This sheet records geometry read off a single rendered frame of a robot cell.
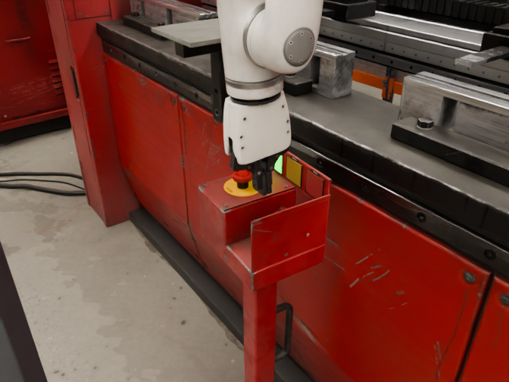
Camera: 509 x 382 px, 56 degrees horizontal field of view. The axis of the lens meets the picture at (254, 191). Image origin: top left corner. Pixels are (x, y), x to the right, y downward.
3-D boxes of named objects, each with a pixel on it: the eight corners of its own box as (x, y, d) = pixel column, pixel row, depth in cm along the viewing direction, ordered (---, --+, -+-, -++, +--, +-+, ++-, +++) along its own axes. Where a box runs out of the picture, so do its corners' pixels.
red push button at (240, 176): (228, 187, 91) (227, 170, 89) (246, 182, 93) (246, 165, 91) (238, 196, 88) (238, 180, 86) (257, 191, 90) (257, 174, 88)
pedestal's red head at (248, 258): (200, 235, 97) (195, 156, 88) (266, 213, 104) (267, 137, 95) (251, 293, 83) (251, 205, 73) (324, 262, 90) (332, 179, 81)
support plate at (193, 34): (151, 32, 109) (151, 27, 108) (245, 18, 122) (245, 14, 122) (190, 48, 96) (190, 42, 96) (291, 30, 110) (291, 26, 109)
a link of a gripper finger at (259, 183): (254, 152, 78) (257, 187, 81) (237, 158, 76) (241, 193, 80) (265, 160, 75) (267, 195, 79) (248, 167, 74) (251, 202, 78)
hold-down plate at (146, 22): (123, 24, 170) (122, 15, 169) (137, 22, 173) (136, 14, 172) (161, 40, 150) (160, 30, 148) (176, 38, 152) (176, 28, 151)
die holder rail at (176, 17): (132, 20, 177) (129, -8, 172) (147, 18, 180) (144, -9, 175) (201, 48, 142) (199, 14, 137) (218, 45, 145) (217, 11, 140)
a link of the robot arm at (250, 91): (264, 58, 74) (266, 77, 75) (214, 72, 70) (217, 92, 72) (297, 72, 68) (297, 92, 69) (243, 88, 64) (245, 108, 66)
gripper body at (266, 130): (270, 71, 75) (273, 136, 81) (212, 88, 71) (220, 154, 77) (298, 84, 69) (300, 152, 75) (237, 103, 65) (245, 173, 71)
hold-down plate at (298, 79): (220, 65, 126) (220, 54, 124) (237, 62, 129) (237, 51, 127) (294, 97, 105) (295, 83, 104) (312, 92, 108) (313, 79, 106)
